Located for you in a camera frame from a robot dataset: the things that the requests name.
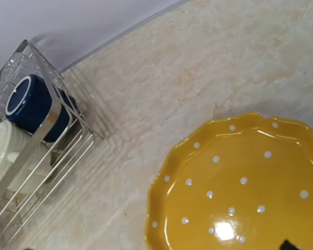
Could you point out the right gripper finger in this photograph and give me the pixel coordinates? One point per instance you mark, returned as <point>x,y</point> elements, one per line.
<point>286,245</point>

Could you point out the yellow dotted plate front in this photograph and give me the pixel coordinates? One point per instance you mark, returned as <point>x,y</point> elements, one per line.
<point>244,182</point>

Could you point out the dark blue mug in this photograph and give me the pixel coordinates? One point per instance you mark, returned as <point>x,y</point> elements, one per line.
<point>29,104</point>

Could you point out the white ribbed mug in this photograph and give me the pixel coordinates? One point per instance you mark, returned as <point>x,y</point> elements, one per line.
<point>12,141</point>

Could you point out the clear drinking glass right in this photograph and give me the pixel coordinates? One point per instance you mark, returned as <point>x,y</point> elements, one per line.
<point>19,66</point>

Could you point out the metal wire dish rack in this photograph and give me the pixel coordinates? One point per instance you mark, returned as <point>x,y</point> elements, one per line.
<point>47,124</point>

